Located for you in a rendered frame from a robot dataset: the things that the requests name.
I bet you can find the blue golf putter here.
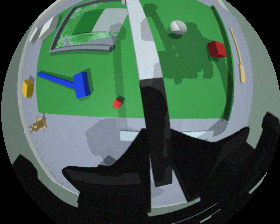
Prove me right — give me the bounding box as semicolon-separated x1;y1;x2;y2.
37;72;90;99

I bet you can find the yellow box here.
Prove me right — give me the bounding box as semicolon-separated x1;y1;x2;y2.
22;79;34;98

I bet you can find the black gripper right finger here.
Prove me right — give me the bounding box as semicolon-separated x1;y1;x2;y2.
170;127;250;203

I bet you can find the white golf ball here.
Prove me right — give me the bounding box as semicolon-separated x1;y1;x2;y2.
170;19;187;34

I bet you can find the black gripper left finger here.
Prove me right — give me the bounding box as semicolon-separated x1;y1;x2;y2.
61;128;151;213

